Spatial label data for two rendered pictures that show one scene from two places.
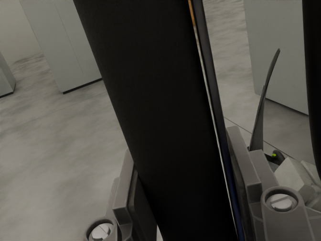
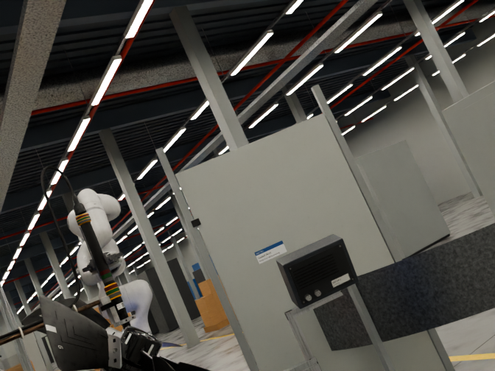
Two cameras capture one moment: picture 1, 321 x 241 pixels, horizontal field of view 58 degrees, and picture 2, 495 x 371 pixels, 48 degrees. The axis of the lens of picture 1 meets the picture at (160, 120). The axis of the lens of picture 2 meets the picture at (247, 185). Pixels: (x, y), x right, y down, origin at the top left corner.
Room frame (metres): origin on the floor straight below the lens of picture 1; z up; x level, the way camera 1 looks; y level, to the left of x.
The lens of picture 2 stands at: (1.90, -0.06, 1.30)
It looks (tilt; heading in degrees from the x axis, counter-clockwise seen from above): 7 degrees up; 161
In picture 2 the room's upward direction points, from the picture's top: 24 degrees counter-clockwise
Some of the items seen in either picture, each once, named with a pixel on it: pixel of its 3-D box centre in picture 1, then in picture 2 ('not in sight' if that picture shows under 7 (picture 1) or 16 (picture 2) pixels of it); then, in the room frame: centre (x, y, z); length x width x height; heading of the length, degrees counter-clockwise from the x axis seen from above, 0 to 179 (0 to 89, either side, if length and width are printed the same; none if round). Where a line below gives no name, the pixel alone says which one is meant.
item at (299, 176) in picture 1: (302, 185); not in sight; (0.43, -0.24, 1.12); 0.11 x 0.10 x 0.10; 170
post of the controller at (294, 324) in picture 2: not in sight; (299, 335); (-0.17, 0.58, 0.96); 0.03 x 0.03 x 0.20; 80
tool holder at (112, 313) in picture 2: not in sight; (116, 309); (0.10, -0.01, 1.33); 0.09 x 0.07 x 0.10; 115
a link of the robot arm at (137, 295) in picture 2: not in sight; (135, 309); (-0.58, 0.08, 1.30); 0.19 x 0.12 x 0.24; 88
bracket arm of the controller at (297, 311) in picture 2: not in sight; (314, 303); (-0.15, 0.68, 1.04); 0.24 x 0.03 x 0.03; 80
